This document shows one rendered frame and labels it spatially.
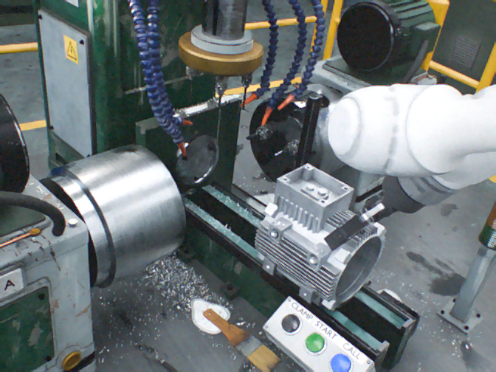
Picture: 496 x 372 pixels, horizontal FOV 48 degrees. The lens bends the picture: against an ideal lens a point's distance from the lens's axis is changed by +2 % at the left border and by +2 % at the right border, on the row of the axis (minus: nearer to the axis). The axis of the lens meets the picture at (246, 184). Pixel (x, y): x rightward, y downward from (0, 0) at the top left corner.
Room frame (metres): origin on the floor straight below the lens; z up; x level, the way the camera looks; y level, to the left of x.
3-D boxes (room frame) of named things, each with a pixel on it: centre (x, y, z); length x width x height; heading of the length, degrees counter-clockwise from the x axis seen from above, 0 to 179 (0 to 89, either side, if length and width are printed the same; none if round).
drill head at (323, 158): (1.35, -0.16, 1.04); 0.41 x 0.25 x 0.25; 139
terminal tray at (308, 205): (0.93, -0.14, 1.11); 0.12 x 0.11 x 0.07; 50
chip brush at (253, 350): (0.81, -0.03, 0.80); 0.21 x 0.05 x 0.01; 52
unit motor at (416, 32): (1.56, -0.38, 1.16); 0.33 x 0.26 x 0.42; 139
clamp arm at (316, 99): (1.12, -0.13, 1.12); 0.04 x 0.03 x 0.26; 49
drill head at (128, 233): (0.84, 0.29, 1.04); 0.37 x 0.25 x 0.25; 139
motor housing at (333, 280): (0.90, -0.17, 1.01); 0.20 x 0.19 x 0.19; 50
